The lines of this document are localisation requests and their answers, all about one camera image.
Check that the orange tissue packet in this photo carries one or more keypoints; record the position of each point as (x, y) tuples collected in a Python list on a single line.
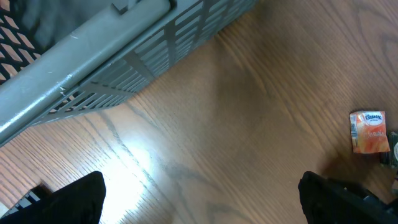
[(368, 132)]

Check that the dark grey plastic basket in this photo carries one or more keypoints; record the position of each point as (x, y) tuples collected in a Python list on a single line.
[(64, 58)]

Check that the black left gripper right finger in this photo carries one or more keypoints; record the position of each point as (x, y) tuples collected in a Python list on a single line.
[(326, 200)]

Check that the dark green round-logo packet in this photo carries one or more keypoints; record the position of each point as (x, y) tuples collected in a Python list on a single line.
[(390, 158)]

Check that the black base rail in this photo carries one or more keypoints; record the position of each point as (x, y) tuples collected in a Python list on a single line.
[(33, 196)]

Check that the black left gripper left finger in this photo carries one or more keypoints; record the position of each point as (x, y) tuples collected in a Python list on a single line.
[(78, 202)]

